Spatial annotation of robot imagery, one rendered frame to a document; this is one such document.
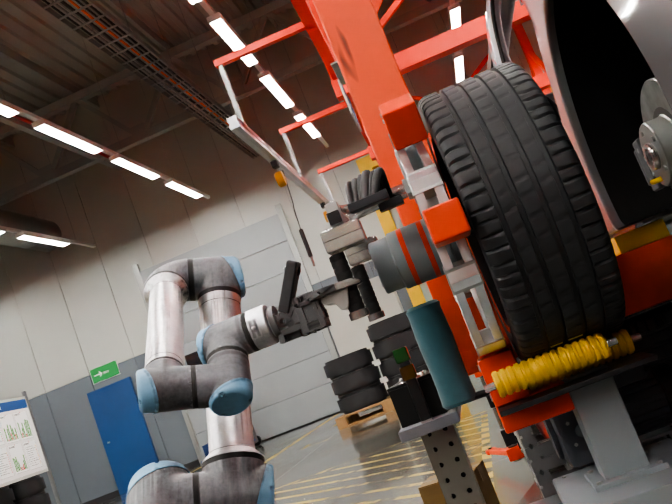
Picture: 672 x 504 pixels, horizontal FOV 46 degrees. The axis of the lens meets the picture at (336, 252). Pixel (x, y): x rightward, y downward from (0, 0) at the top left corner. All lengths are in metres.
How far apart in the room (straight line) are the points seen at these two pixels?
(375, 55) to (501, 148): 0.88
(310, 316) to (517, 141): 0.56
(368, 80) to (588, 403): 1.11
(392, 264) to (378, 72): 0.74
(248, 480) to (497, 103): 1.00
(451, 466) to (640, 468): 0.70
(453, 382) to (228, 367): 0.58
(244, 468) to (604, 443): 0.81
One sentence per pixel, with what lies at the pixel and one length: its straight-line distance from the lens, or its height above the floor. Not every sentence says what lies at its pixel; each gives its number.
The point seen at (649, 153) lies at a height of 0.86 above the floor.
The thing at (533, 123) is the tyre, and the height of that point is 0.97.
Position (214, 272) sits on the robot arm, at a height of 1.02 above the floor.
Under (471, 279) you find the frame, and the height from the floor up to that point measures 0.73.
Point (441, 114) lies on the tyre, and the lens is 1.69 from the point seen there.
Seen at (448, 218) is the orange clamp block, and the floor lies 0.85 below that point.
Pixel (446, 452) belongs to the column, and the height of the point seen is 0.33.
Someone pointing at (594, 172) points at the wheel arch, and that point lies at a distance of 2.29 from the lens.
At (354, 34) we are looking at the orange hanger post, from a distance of 2.43.
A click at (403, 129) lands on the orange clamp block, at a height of 1.09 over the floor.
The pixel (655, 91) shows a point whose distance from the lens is 1.89.
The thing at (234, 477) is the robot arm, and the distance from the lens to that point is 1.91.
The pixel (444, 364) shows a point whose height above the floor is 0.58.
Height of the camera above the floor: 0.65
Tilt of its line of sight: 8 degrees up
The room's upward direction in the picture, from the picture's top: 21 degrees counter-clockwise
